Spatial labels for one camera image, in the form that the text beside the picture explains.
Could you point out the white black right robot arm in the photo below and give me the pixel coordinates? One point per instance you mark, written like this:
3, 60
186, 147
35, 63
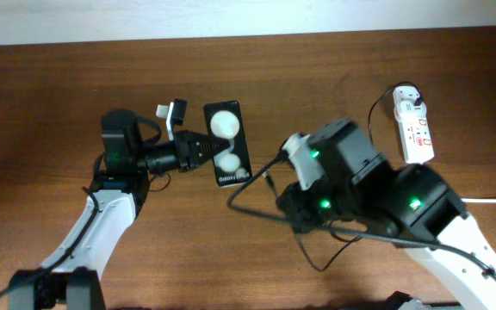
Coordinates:
341, 176

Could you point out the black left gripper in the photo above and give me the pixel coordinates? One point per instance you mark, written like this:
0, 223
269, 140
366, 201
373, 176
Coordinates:
189, 156

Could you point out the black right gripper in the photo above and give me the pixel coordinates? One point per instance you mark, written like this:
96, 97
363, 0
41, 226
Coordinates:
294, 199

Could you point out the white power strip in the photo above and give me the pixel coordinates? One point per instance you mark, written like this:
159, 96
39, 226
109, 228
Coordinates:
415, 138

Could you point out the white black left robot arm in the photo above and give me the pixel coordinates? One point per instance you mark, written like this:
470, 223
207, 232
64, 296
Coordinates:
72, 274

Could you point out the white usb charger plug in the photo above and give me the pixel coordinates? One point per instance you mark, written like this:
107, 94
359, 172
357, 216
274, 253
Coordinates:
408, 103

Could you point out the black smartphone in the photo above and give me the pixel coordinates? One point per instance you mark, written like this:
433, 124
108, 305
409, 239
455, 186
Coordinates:
232, 165

